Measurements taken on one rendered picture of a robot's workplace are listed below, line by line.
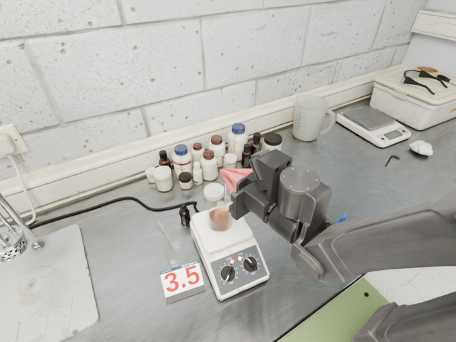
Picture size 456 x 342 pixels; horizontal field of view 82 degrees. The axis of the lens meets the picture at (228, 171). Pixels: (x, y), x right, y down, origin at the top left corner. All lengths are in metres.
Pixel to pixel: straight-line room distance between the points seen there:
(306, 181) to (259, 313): 0.36
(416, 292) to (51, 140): 1.01
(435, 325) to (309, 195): 0.18
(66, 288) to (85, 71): 0.54
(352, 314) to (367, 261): 0.28
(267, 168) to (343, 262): 0.16
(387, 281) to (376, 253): 0.43
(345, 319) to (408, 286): 0.23
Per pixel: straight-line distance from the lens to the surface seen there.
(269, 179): 0.40
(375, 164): 1.10
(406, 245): 0.32
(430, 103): 1.35
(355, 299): 0.64
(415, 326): 0.39
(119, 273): 0.73
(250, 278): 0.64
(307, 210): 0.38
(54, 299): 0.75
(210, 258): 0.62
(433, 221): 0.29
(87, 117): 0.87
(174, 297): 0.66
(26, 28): 0.80
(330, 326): 0.60
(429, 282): 0.82
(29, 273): 0.82
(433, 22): 1.73
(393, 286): 0.77
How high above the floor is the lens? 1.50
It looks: 40 degrees down
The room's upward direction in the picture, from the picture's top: straight up
